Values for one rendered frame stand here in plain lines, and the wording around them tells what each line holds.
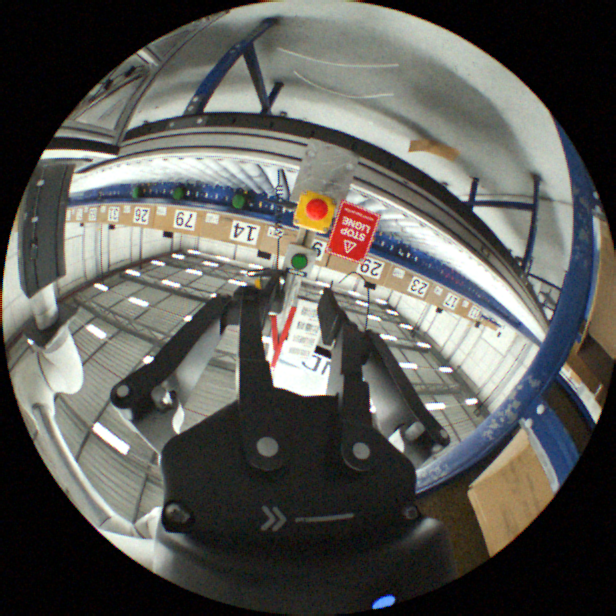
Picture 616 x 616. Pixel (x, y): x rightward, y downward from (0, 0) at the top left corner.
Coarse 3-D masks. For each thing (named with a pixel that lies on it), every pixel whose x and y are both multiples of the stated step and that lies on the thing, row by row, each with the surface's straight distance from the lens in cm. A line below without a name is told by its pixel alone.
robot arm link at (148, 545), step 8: (152, 520) 52; (96, 528) 30; (152, 528) 49; (112, 536) 30; (120, 536) 32; (152, 536) 48; (120, 544) 29; (128, 544) 30; (136, 544) 32; (144, 544) 33; (152, 544) 34; (128, 552) 29; (136, 552) 30; (144, 552) 31; (152, 552) 33; (136, 560) 30; (144, 560) 31; (152, 560) 32; (152, 568) 32
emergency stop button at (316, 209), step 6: (318, 198) 33; (306, 204) 33; (312, 204) 32; (318, 204) 32; (324, 204) 32; (306, 210) 32; (312, 210) 32; (318, 210) 32; (324, 210) 32; (312, 216) 32; (318, 216) 32; (324, 216) 32
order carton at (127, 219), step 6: (126, 204) 166; (132, 204) 160; (138, 204) 155; (132, 210) 159; (150, 210) 144; (126, 216) 165; (132, 216) 159; (150, 216) 144; (120, 222) 171; (126, 222) 164; (132, 222) 158; (150, 222) 144; (150, 228) 144
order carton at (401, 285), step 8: (392, 264) 119; (392, 272) 120; (408, 272) 126; (392, 280) 121; (400, 280) 124; (408, 280) 128; (424, 280) 136; (392, 288) 123; (400, 288) 126; (416, 296) 136; (424, 296) 141
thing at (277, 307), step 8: (264, 272) 40; (272, 272) 39; (280, 272) 39; (256, 280) 41; (264, 280) 40; (280, 280) 41; (240, 288) 43; (280, 288) 41; (240, 296) 41; (280, 296) 40; (272, 304) 40; (280, 304) 40; (272, 312) 41; (280, 312) 41
